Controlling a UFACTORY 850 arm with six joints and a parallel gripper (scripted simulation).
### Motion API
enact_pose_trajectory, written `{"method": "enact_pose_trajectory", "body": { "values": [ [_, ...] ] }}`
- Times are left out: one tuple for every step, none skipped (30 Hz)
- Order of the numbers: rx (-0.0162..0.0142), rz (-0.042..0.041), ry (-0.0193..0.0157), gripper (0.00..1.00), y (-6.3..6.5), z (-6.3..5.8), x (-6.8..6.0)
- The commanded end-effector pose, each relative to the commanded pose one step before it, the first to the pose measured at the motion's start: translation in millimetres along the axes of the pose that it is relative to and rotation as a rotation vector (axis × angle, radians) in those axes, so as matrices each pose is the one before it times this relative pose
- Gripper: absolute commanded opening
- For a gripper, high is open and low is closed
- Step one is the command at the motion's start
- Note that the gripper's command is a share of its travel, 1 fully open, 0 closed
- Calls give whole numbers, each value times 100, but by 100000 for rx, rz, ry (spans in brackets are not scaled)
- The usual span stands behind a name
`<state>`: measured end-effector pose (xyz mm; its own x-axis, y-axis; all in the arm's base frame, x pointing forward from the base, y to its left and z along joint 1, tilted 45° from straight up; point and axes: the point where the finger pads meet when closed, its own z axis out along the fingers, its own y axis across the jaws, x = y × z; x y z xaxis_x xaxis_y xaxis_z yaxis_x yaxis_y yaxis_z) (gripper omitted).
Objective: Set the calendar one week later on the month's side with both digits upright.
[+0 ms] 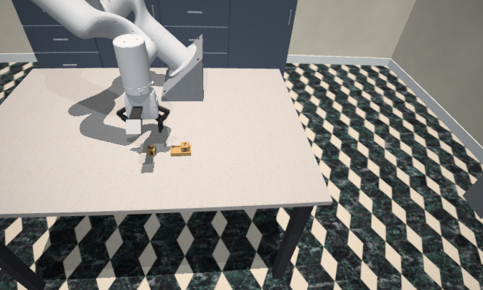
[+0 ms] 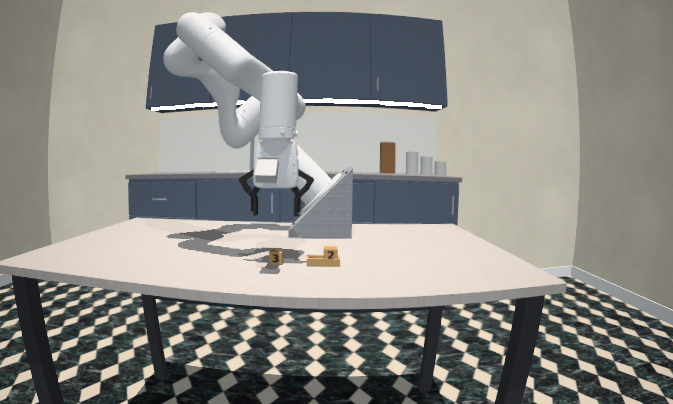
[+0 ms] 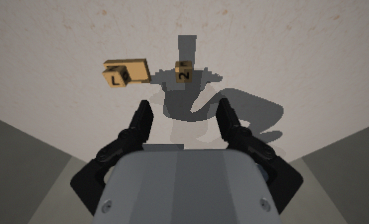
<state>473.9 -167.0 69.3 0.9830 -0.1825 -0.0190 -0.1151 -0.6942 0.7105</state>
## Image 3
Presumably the tan calendar cube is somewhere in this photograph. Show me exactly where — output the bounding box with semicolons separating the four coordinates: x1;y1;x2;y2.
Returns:
102;65;131;88
175;61;192;83

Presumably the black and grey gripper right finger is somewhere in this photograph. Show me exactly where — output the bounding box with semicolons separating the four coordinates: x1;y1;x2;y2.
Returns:
216;98;304;216

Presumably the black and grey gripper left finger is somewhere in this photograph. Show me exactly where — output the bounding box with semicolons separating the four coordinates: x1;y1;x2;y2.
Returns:
70;100;154;217

